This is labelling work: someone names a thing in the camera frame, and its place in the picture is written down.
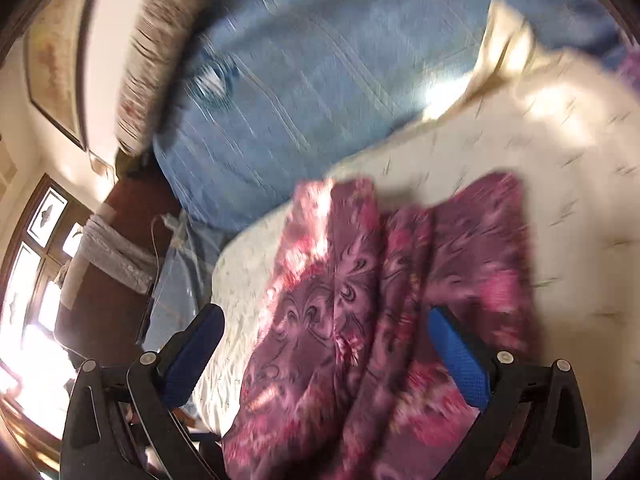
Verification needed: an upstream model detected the blue quilted bedsheet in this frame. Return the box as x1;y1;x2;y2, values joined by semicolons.
142;0;626;351

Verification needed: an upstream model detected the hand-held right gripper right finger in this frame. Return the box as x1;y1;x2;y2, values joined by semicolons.
427;306;594;480

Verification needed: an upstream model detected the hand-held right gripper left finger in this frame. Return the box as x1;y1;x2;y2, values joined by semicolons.
60;303;226;480

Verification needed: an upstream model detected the grey cloth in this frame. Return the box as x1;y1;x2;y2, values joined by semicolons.
57;214;159;311

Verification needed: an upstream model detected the white cable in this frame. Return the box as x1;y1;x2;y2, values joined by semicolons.
147;212;182;311

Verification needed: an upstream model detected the purple floral garment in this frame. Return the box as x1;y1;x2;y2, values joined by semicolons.
220;170;546;480

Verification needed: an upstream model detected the cream printed blanket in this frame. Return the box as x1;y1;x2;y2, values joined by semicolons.
192;0;640;480

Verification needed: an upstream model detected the floral patterned headboard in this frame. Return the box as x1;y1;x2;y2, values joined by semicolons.
115;0;226;156

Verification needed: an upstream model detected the wooden framed window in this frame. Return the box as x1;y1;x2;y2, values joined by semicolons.
0;172;96;461

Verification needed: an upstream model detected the framed wall picture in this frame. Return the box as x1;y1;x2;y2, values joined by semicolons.
22;0;108;151

